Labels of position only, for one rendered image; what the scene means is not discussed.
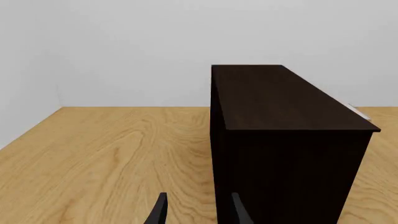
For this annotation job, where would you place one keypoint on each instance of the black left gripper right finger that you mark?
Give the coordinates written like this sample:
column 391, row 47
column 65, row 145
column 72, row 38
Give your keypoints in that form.
column 242, row 213

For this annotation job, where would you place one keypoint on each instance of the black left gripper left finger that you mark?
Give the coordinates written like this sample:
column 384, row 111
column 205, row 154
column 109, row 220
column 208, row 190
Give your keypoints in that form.
column 159, row 212

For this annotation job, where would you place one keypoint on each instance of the dark brown wooden cabinet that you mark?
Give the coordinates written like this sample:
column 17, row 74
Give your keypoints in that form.
column 280, row 144

